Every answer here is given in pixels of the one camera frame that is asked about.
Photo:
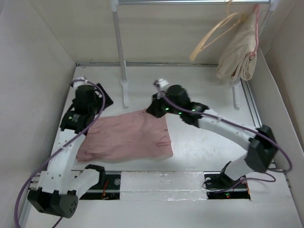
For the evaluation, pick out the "pink trousers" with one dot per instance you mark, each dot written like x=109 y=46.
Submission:
x=125 y=137

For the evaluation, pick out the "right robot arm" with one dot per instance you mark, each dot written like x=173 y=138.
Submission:
x=259 y=143

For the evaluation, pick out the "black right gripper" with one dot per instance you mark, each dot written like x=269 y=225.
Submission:
x=153 y=109

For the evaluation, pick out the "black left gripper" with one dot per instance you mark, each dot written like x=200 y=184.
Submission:
x=108 y=101

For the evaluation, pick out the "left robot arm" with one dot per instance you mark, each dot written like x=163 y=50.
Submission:
x=59 y=190

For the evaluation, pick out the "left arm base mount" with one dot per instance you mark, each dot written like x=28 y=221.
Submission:
x=108 y=190

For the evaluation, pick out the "pink hanger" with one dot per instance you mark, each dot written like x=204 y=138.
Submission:
x=256 y=10

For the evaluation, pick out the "metal clothes rack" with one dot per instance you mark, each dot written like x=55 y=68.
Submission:
x=114 y=8

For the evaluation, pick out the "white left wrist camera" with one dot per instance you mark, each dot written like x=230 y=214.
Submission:
x=81 y=79

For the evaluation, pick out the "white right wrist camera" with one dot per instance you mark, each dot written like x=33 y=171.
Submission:
x=162 y=84

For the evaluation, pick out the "beige hanging trousers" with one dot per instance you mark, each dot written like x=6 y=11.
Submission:
x=235 y=62

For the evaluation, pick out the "beige wooden hanger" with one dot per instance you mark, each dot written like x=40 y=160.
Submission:
x=231 y=20

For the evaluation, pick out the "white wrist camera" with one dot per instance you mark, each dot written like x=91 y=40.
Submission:
x=162 y=84
x=81 y=79

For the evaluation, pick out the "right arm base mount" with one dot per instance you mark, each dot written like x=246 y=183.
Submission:
x=217 y=189

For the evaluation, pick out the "white foam strip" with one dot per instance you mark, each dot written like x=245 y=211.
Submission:
x=162 y=186

